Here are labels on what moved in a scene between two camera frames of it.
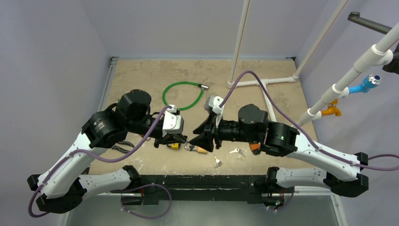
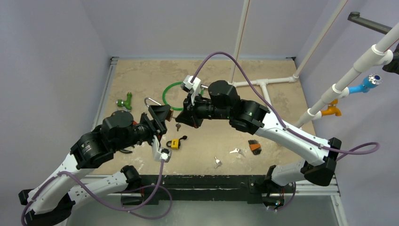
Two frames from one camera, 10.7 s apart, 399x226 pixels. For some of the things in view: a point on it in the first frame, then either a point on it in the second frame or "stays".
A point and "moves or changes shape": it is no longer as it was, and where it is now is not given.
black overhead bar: [354, 17] stays
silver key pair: [237, 150] stays
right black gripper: [213, 132] -> [191, 110]
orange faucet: [332, 109] stays
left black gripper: [169, 138] -> [155, 124]
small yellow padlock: [174, 146] stays
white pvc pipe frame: [375, 55] stays
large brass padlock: [191, 147] moves or changes shape
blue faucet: [370, 82] stays
